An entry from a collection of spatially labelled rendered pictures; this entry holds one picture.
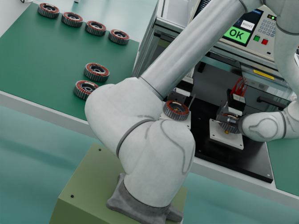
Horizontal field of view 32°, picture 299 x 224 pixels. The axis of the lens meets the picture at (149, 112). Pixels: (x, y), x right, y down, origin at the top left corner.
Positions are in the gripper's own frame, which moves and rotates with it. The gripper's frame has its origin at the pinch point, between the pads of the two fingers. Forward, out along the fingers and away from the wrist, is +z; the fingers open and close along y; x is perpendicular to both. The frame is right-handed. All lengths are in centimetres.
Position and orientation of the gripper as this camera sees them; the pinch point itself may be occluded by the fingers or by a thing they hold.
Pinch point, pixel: (232, 123)
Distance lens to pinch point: 227.2
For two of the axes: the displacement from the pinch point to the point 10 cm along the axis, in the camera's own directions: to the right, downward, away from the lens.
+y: 9.4, 3.1, 1.6
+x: 3.1, -9.5, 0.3
